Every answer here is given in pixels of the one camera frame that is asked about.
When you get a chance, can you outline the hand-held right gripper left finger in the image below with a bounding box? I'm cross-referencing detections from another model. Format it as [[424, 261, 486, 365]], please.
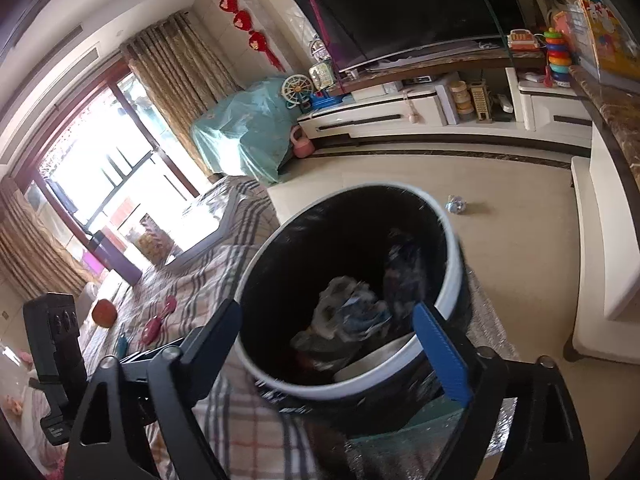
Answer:
[[65, 300, 244, 480]]

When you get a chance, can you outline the rainbow stacking ring toy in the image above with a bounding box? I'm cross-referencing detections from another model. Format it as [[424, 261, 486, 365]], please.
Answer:
[[544, 27, 571, 86]]

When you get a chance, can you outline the black flat television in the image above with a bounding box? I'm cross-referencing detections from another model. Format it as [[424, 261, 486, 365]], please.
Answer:
[[289, 0, 512, 74]]

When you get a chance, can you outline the red hanging ornament string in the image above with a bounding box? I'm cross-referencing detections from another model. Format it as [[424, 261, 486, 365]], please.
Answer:
[[207, 0, 286, 72]]

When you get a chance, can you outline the clear snack jar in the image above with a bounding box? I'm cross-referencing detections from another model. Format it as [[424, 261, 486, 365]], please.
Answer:
[[135, 230, 174, 266]]

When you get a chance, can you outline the black bin with white rim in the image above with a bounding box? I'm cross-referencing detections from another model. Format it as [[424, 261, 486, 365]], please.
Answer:
[[234, 185, 472, 413]]

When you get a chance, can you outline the orange ball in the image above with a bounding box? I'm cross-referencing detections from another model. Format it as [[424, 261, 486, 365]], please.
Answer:
[[92, 299, 119, 329]]

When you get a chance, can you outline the pink kettlebell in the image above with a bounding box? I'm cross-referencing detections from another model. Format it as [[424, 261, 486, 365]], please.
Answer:
[[290, 127, 315, 159]]

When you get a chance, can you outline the blue plastic toy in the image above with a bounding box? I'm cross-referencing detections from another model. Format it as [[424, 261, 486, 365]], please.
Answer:
[[307, 92, 342, 111]]

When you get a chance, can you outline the orange toy cash register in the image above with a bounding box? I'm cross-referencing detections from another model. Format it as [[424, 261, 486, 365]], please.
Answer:
[[507, 29, 539, 51]]

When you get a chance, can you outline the stack of round wooden boxes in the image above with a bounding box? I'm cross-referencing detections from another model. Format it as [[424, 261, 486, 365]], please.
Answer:
[[447, 80, 474, 116]]

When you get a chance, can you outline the clear bubble wrap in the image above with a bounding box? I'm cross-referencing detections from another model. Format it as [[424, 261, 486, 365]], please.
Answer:
[[462, 284, 519, 461]]

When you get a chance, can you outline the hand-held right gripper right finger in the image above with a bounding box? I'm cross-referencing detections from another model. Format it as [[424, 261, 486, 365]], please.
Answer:
[[412, 304, 591, 480]]

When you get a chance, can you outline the beige patterned curtain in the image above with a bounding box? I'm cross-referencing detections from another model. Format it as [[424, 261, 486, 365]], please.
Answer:
[[120, 12, 237, 197], [0, 179, 89, 307]]

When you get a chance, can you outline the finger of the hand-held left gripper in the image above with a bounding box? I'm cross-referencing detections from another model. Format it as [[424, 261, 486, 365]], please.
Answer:
[[119, 338, 187, 366]]

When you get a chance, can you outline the white ferris wheel toy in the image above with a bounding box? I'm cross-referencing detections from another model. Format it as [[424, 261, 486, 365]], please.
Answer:
[[281, 75, 311, 112]]

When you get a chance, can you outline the green toy learning tablet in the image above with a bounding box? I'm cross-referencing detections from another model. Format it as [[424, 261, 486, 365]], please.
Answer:
[[307, 64, 336, 92]]

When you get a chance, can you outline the pink plastic toy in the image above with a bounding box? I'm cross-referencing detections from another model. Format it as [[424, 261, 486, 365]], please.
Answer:
[[142, 296, 179, 344]]

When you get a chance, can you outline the yellow children's book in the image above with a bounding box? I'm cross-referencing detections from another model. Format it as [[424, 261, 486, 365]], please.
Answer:
[[575, 0, 640, 86]]

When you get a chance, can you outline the white television cabinet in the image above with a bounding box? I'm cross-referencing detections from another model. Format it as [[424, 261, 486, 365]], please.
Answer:
[[297, 55, 596, 161]]

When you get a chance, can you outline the white side cabinet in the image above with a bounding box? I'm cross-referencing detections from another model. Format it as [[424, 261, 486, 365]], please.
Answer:
[[564, 100, 640, 362]]

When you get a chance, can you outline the wooden slatted holder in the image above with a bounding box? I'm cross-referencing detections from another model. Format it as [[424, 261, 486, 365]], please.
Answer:
[[470, 81, 494, 124]]

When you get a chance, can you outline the pink long stick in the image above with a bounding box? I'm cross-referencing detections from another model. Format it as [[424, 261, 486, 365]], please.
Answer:
[[304, 0, 346, 96]]

